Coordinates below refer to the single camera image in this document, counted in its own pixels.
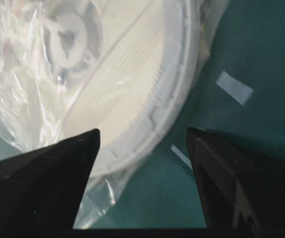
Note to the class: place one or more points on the white component reel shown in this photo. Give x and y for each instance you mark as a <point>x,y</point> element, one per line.
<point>122,66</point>

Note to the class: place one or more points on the narrow white tape strip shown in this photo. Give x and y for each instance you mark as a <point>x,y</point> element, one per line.
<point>181,156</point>

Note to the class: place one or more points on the wide white tape strip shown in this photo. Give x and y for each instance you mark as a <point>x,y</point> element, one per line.
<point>236,89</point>

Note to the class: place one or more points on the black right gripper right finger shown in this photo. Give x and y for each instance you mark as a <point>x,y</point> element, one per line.
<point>238,188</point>

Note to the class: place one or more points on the clear plastic zip bag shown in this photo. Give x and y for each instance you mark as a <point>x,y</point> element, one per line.
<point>21,109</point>

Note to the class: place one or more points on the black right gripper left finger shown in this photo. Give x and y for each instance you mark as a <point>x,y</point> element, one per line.
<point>42,189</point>

